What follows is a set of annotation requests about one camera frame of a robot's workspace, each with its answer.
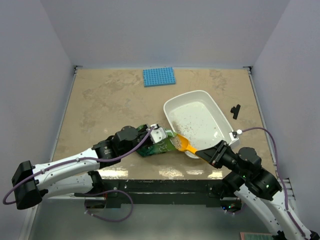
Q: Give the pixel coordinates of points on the black bag clip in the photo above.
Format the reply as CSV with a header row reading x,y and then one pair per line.
x,y
235,111

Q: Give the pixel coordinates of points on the white litter box tray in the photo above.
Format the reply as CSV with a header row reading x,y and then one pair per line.
x,y
196,116

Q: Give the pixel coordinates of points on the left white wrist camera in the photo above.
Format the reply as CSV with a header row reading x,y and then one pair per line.
x,y
157,133

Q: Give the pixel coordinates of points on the blue studded plate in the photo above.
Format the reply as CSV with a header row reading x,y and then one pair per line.
x,y
156,77

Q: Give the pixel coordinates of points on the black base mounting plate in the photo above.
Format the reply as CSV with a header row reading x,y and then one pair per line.
x,y
209,193

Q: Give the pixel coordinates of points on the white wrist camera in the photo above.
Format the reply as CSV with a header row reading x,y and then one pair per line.
x,y
157,133
235,138

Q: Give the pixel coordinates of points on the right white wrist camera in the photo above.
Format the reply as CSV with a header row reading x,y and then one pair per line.
x,y
235,138

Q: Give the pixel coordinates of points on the orange plastic scoop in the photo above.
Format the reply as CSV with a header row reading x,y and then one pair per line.
x,y
182,144

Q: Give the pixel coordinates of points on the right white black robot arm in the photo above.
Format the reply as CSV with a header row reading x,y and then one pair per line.
x,y
258,189

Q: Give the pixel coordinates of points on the green litter bag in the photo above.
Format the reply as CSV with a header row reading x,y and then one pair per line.
x,y
149,149

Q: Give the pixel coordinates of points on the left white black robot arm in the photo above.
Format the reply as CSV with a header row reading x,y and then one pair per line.
x,y
75,174

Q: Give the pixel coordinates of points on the pink green board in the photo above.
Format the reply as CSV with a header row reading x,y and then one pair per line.
x,y
255,236

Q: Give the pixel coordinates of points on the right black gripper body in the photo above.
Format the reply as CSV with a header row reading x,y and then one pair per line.
x,y
225,158

